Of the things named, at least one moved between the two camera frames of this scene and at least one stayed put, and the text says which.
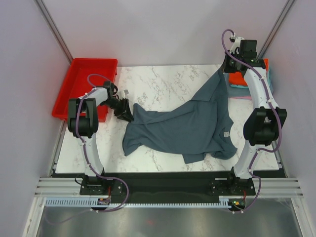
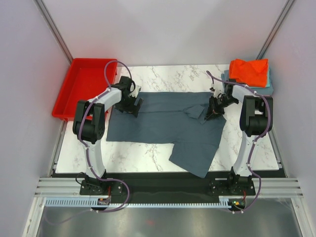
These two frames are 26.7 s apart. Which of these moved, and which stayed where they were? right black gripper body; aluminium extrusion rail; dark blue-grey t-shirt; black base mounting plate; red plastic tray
Moved: right black gripper body; dark blue-grey t-shirt
Stayed: aluminium extrusion rail; red plastic tray; black base mounting plate
